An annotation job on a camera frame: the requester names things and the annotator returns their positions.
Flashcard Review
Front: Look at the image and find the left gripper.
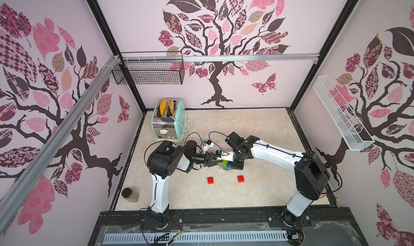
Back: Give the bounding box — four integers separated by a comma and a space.
191, 151, 219, 168

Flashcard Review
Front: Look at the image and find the lime green lego brick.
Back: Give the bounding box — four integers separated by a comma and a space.
219, 160, 229, 167

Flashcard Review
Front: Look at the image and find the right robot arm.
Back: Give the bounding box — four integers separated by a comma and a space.
225, 132, 330, 227

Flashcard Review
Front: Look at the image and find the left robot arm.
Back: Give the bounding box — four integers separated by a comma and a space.
145, 140, 233, 225

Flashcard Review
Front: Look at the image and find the mint green toaster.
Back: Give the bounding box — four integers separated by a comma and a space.
152, 98, 188, 143

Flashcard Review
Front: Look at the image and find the brown glass jar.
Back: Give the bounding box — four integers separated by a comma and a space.
121, 187, 139, 203

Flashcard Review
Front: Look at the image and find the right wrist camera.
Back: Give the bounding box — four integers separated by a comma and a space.
222, 151, 235, 161

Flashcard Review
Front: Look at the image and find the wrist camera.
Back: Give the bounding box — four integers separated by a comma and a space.
222, 151, 235, 161
202, 140, 215, 152

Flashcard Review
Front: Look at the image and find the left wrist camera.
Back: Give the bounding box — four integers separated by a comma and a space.
202, 140, 215, 152

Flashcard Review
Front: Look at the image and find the white slotted cable duct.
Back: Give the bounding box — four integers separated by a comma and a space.
102, 230, 289, 246

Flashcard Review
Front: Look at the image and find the black wire basket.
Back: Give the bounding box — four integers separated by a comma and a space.
112, 51, 185, 85

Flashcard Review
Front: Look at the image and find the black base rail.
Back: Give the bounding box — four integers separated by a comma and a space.
89, 206, 367, 246

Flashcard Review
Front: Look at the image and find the white wire shelf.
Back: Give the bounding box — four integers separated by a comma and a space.
313, 76, 375, 151

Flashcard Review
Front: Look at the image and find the aluminium frame bar back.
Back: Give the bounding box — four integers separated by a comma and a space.
123, 54, 320, 63

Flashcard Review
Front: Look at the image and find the aluminium frame bar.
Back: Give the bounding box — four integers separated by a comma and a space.
1, 55, 121, 232
123, 54, 320, 63

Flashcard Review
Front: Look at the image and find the aluminium frame bar left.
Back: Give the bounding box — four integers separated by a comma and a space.
1, 55, 121, 232

